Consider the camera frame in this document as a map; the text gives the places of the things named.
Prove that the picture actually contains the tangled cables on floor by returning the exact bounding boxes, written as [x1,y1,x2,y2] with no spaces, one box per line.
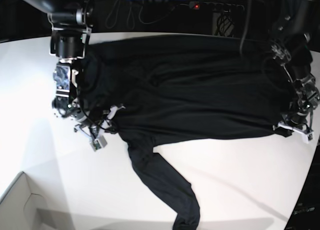
[104,0,176,30]

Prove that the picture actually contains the white cardboard box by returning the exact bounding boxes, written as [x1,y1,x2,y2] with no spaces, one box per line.
[0,172,50,229]

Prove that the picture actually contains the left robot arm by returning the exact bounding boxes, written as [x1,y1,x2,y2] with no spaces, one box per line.
[260,0,320,142]

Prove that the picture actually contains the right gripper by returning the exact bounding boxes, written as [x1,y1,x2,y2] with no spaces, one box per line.
[73,104,125,151]

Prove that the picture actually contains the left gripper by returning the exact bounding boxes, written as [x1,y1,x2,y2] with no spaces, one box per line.
[272,112,314,143]

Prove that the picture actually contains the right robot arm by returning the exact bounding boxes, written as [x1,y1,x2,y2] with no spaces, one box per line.
[23,0,119,151]

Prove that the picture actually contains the black long-sleeve t-shirt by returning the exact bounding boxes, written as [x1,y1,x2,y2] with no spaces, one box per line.
[78,36,293,229]

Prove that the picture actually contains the black power strip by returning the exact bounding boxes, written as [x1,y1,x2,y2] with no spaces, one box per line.
[188,1,245,12]

